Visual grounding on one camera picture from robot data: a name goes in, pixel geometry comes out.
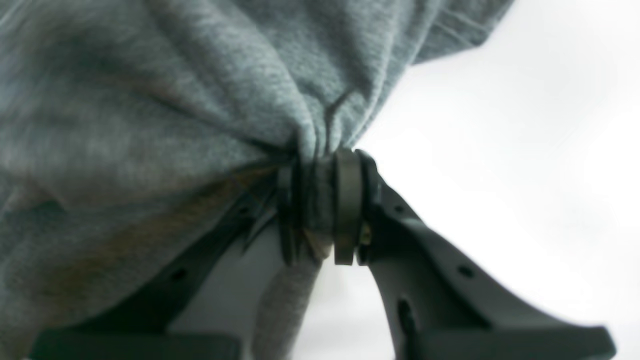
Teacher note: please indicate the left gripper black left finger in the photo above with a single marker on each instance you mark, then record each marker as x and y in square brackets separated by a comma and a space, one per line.
[235, 294]

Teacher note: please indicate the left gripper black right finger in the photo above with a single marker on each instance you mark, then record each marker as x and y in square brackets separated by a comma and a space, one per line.
[439, 304]

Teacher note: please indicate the grey T-shirt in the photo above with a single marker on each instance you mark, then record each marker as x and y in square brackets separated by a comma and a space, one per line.
[129, 126]

